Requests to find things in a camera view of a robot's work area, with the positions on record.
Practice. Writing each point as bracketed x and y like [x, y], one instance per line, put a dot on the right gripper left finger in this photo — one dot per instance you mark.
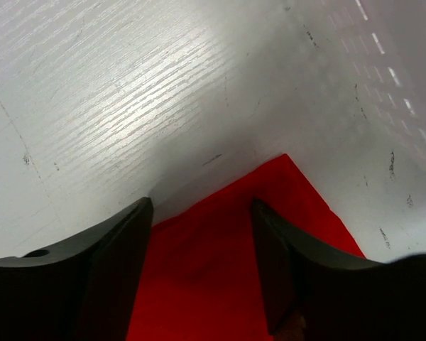
[81, 288]

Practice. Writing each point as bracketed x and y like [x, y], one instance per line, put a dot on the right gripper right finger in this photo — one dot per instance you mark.
[340, 296]

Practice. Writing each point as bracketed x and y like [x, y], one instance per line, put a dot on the red t shirt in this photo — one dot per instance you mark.
[200, 278]

